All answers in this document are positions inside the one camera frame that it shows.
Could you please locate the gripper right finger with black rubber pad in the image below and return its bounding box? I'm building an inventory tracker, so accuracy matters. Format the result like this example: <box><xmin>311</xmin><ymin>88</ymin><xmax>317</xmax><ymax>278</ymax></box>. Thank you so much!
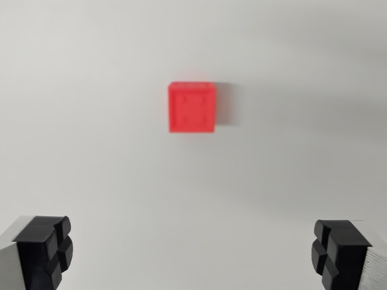
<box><xmin>310</xmin><ymin>219</ymin><xmax>387</xmax><ymax>290</ymax></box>

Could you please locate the gripper left finger with black rubber pad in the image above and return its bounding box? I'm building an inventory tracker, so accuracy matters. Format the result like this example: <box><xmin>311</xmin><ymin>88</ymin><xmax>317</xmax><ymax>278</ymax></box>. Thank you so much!
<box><xmin>0</xmin><ymin>215</ymin><xmax>74</xmax><ymax>290</ymax></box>

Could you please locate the red soft infantino cube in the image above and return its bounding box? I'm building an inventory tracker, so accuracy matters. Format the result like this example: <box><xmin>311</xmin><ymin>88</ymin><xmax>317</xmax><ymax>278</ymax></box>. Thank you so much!
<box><xmin>167</xmin><ymin>81</ymin><xmax>216</xmax><ymax>134</ymax></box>

